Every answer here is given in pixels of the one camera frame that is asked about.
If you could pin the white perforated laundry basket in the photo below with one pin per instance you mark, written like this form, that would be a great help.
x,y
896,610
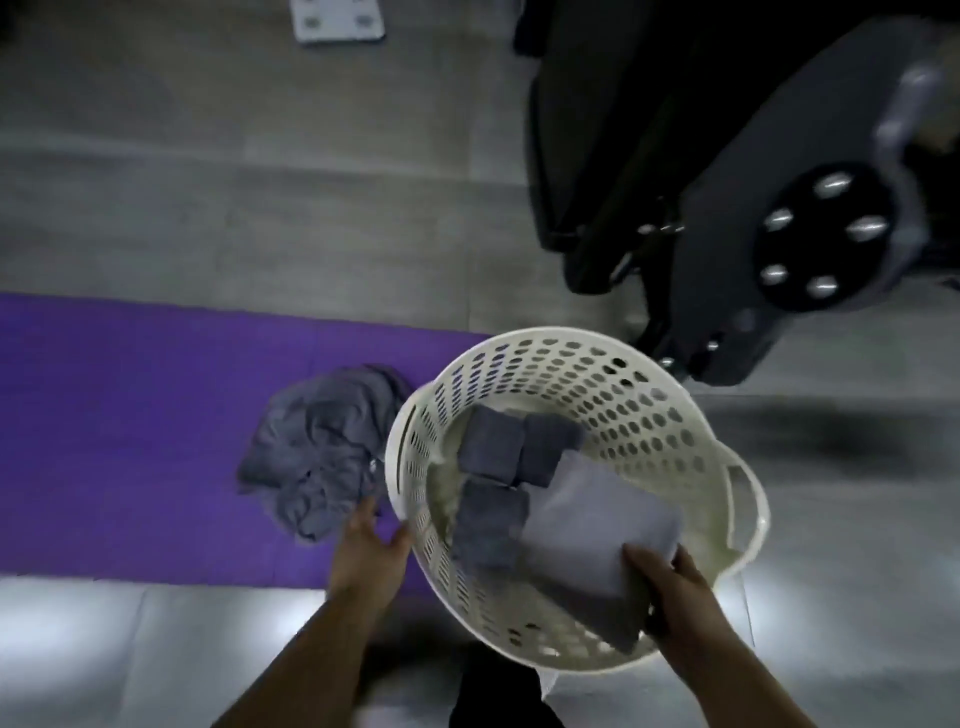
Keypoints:
x,y
660,420

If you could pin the purple yoga mat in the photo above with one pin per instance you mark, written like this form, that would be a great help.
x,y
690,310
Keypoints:
x,y
112,435

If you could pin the person's left forearm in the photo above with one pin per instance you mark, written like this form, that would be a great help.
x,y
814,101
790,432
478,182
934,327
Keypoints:
x,y
300,675

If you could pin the person's dark trouser leg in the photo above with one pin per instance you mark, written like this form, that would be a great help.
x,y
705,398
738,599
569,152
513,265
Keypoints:
x,y
502,694

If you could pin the white bathroom scale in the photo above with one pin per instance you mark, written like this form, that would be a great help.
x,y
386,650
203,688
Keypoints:
x,y
337,19

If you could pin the whitish grey towel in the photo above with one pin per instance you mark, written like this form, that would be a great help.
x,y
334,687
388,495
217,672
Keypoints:
x,y
592,525

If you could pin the person's right hand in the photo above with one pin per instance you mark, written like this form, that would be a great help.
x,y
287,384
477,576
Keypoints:
x,y
682,600

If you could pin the person's right forearm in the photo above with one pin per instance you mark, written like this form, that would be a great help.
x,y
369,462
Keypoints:
x,y
735,682

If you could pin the dark grey tagged towel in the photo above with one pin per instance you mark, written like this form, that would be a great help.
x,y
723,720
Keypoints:
x,y
487,525
551,450
491,446

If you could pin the person's left hand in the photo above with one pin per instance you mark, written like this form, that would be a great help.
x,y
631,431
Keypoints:
x,y
367,562

